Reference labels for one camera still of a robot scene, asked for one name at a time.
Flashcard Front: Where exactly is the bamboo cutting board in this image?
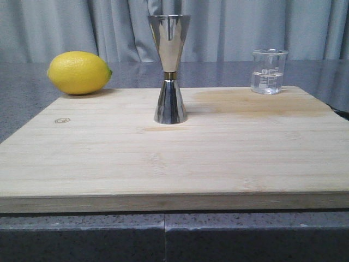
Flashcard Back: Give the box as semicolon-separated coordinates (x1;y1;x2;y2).
1;86;348;213

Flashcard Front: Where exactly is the steel double jigger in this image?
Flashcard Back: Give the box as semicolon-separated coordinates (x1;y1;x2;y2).
148;14;190;124

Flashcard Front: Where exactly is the grey curtain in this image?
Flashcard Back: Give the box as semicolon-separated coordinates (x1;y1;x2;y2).
1;1;348;63

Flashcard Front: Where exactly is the yellow lemon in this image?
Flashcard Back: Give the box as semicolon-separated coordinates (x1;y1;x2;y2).
47;51;112;95

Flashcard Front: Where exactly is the small glass beaker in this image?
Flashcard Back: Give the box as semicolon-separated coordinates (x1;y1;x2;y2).
251;49;288;95

